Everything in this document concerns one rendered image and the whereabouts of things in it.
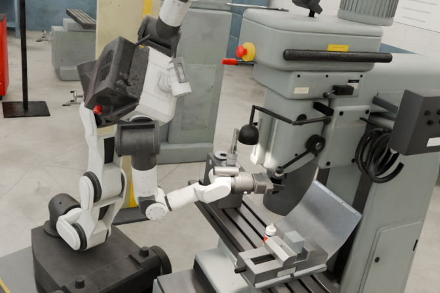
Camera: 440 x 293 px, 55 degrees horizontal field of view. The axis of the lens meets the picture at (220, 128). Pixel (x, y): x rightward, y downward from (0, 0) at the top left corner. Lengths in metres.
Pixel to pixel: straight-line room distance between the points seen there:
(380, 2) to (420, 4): 4.96
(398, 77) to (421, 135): 0.32
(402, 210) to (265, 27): 1.08
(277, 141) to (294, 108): 0.14
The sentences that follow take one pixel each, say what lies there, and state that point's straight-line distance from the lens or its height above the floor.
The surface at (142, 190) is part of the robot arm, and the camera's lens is 1.57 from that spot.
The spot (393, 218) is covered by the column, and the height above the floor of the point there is 1.10.
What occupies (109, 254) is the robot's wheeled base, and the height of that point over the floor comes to 0.57.
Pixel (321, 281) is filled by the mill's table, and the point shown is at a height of 0.96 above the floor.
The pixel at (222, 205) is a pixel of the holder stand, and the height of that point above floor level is 0.98.
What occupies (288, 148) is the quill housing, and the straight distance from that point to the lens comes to 1.55.
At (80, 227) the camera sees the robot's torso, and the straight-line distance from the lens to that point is 2.20.
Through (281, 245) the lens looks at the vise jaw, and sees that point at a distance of 1.68.
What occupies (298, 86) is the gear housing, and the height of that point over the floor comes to 1.68.
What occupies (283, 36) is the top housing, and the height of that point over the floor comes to 1.84.
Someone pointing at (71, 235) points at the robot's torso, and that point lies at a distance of 2.21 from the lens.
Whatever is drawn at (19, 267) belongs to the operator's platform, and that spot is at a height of 0.40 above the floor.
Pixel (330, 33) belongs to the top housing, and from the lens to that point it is 1.44.
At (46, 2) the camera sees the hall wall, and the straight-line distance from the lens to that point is 10.33.
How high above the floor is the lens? 2.03
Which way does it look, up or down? 22 degrees down
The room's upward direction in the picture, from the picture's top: 9 degrees clockwise
